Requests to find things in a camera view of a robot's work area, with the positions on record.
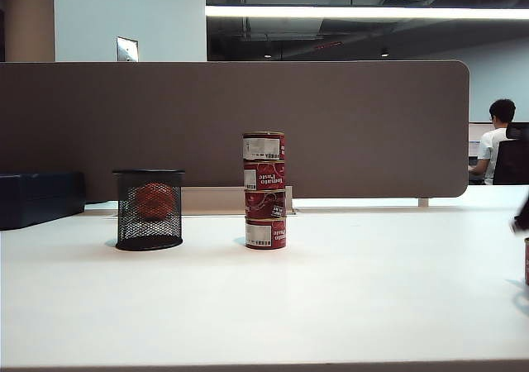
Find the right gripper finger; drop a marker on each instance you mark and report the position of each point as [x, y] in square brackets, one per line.
[523, 219]

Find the red tomato paste can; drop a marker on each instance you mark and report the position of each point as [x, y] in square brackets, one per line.
[527, 262]

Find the tomato can large Paste lettering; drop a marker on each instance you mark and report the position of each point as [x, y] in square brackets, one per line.
[268, 176]

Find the tomato can white barcode label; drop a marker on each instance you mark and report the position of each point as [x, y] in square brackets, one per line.
[264, 234]

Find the tomato can black sticker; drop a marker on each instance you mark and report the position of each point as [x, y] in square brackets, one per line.
[260, 203]

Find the tomato can wide white label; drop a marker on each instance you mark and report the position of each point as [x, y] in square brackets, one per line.
[264, 146]

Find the black office chair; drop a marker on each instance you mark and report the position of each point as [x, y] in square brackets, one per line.
[512, 163]

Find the person in white shirt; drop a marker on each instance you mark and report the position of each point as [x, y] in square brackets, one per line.
[489, 149]

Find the computer monitor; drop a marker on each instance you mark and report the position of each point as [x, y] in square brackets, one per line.
[476, 138]

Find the brown desk divider panel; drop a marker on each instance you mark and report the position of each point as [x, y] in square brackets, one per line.
[363, 132]

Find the small black ceiling spotlight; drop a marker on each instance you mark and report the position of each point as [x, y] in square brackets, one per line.
[384, 52]

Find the long ceiling light strip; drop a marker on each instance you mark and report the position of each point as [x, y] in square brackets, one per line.
[363, 12]

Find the orange red ball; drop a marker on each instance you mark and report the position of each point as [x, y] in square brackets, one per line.
[153, 199]

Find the black mesh pen holder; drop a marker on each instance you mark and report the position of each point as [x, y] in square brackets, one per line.
[124, 206]

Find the dark blue box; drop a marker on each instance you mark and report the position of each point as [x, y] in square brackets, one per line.
[37, 198]

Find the white divider foot bracket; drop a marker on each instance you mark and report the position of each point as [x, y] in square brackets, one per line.
[424, 201]

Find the metal wall plate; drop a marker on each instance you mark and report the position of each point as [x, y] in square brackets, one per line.
[127, 49]

